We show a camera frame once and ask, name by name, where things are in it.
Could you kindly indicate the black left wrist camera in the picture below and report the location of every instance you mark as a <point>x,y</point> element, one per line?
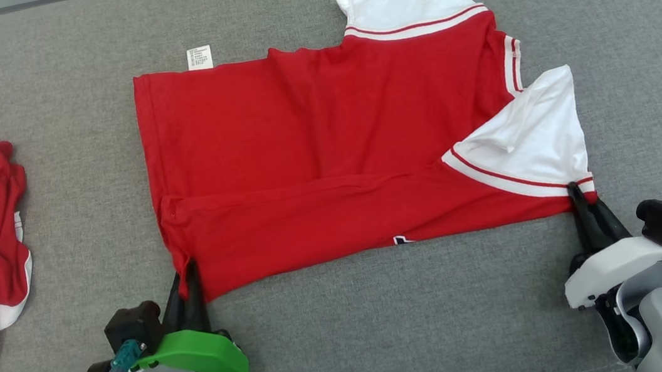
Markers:
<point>133,324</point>

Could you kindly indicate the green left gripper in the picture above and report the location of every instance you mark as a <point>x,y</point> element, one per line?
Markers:
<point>200,357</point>

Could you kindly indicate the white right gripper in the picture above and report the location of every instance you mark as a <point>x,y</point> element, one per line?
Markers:
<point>619,267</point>

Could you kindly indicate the red white t-shirt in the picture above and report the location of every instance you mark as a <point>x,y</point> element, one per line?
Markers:
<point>300,139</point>

